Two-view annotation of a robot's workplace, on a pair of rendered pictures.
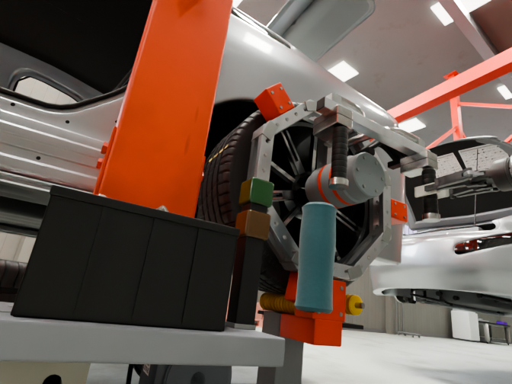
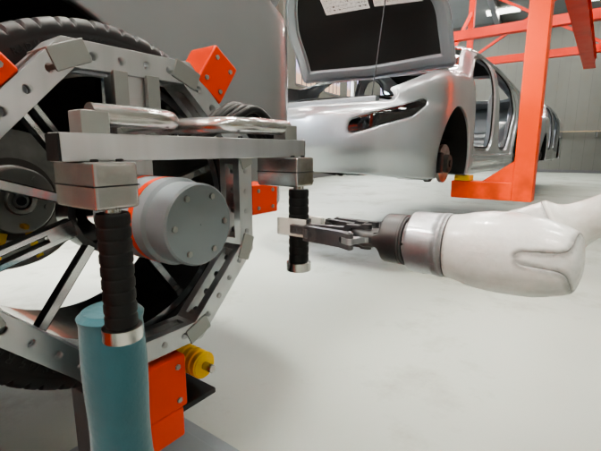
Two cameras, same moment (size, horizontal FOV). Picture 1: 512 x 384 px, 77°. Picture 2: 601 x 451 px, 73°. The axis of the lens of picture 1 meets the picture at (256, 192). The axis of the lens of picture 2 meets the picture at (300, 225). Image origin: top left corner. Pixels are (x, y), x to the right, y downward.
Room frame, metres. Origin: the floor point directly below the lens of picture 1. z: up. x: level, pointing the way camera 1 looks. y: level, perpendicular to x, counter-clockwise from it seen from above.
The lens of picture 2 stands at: (0.19, -0.18, 0.96)
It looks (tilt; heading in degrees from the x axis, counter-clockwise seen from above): 10 degrees down; 334
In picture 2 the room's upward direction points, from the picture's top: straight up
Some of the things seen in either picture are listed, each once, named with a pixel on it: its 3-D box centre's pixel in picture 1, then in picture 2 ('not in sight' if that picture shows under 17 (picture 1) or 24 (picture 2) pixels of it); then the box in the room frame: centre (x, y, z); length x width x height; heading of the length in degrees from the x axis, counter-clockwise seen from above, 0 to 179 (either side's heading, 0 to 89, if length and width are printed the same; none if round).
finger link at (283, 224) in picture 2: (427, 190); (293, 227); (0.82, -0.47, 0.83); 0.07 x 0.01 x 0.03; 29
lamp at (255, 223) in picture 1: (252, 226); not in sight; (0.47, 0.00, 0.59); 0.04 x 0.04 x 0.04; 28
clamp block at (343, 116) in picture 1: (332, 123); (96, 182); (0.70, -0.17, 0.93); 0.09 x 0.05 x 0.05; 28
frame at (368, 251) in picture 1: (326, 188); (135, 214); (0.96, -0.22, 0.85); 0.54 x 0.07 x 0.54; 118
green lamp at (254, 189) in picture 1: (256, 194); not in sight; (0.47, 0.00, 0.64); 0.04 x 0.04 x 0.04; 28
